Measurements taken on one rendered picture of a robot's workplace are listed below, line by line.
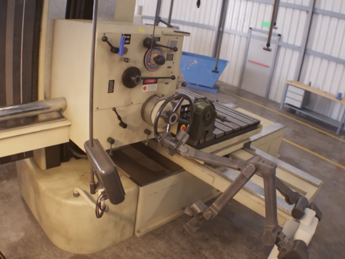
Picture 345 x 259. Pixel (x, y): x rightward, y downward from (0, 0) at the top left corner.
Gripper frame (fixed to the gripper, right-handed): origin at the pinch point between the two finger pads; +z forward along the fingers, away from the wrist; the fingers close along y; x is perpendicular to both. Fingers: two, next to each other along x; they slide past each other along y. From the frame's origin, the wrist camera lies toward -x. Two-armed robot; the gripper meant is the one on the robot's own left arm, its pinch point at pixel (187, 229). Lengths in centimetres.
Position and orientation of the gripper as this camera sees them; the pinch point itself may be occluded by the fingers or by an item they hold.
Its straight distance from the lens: 175.5
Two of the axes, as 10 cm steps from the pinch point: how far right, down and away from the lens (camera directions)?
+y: -6.1, 2.4, -7.6
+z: -5.1, 6.1, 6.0
